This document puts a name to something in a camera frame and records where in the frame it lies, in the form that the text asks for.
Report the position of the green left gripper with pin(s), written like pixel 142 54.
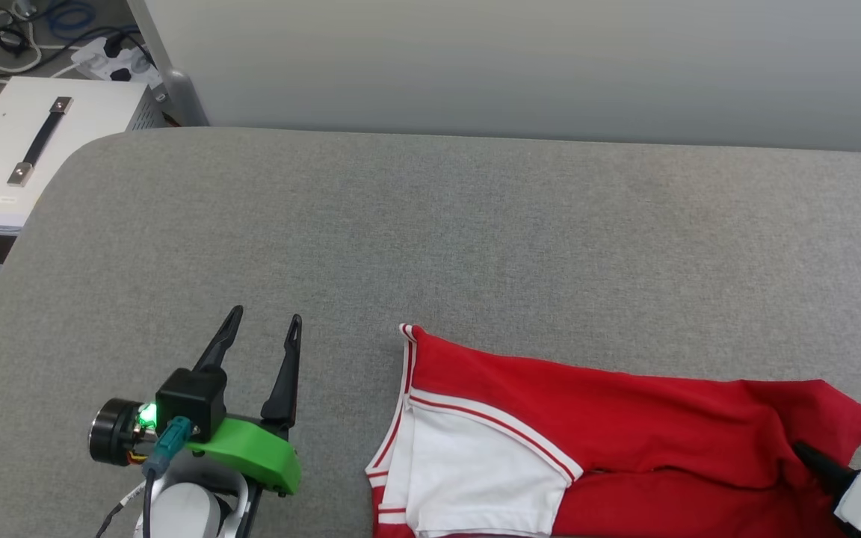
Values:
pixel 258 452

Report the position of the red and white shirt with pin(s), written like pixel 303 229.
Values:
pixel 625 433

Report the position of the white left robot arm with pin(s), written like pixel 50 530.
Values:
pixel 191 512

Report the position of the grey fabric sofa cushion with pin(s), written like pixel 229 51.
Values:
pixel 513 246

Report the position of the white metal equipment box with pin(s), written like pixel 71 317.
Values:
pixel 87 112

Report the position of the white power strip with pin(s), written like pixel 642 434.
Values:
pixel 116 63

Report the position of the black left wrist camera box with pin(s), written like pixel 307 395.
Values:
pixel 191 400

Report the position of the grey partition post with foot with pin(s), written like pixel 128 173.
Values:
pixel 180 97

